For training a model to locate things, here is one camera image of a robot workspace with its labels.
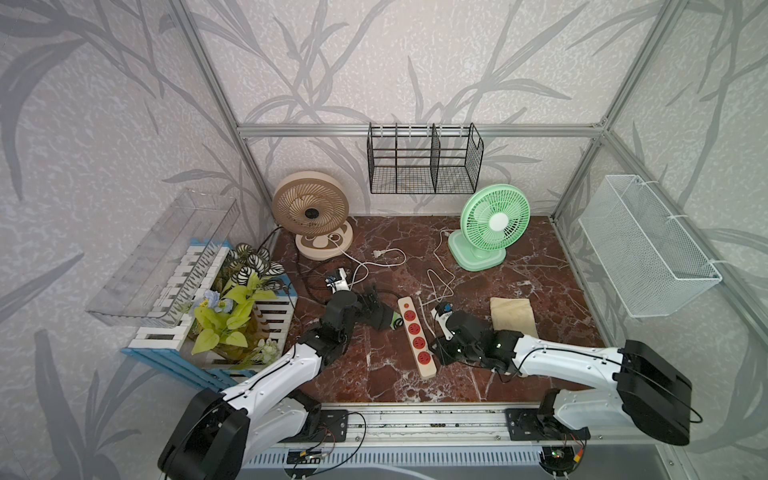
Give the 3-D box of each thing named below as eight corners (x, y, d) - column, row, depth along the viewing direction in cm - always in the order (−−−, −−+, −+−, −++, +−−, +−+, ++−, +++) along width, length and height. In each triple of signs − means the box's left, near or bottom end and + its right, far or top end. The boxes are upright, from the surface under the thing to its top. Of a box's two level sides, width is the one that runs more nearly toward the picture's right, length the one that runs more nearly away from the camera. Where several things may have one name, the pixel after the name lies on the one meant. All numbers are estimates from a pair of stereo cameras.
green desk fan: (452, 273, 106) (467, 210, 81) (449, 249, 113) (462, 184, 89) (511, 273, 106) (543, 210, 82) (504, 249, 113) (532, 184, 89)
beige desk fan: (297, 259, 109) (267, 194, 85) (303, 236, 116) (277, 171, 92) (351, 259, 109) (337, 195, 85) (354, 237, 117) (342, 171, 92)
